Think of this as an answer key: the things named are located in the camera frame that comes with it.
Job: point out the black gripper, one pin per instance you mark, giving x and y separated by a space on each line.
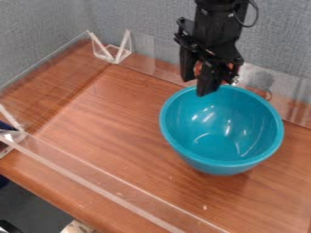
206 39

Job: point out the red toy mushroom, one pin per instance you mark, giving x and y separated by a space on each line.
209 74

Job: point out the blue plastic bowl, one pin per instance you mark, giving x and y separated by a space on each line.
222 133

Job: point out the clear acrylic back barrier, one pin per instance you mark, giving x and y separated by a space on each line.
154 57

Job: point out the clear acrylic barrier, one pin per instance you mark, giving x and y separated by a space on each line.
129 197
154 57

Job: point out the clear acrylic front barrier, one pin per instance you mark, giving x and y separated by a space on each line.
129 197

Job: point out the clear acrylic corner bracket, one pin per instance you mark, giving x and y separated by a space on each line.
109 53

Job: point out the clear acrylic left bracket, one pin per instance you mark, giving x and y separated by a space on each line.
12 133

